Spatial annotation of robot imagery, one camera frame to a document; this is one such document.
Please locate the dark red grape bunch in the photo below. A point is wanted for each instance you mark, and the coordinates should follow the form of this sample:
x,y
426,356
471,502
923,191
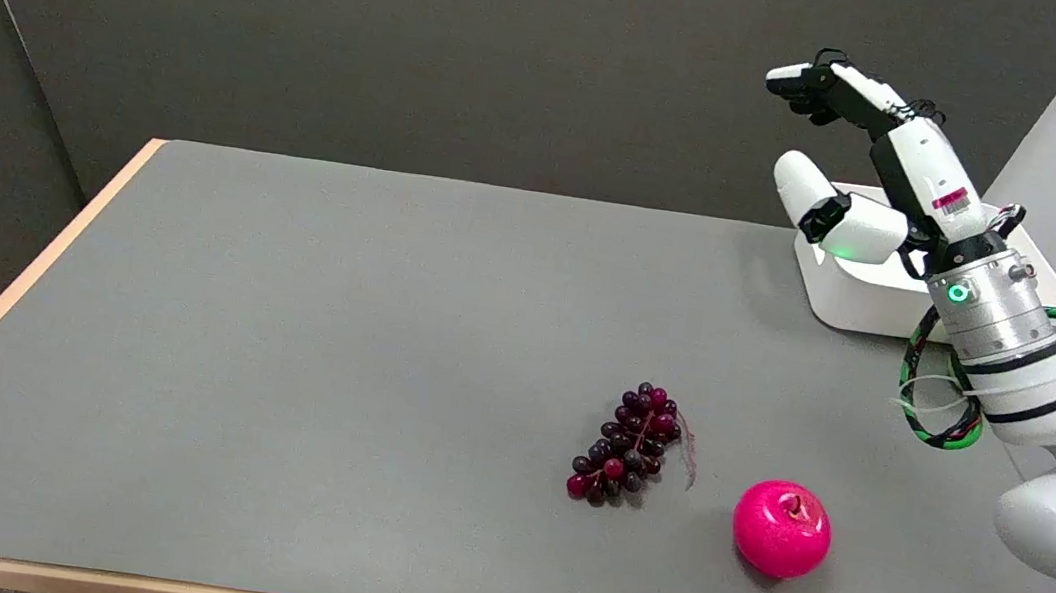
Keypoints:
x,y
631,445

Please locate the red apple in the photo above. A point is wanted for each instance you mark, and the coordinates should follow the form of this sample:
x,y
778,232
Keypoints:
x,y
781,529

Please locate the white plastic storage bin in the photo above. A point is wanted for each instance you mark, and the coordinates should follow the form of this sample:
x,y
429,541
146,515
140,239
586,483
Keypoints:
x,y
860,297

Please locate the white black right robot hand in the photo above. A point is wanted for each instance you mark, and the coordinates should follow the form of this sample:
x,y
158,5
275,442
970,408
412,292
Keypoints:
x,y
931,175

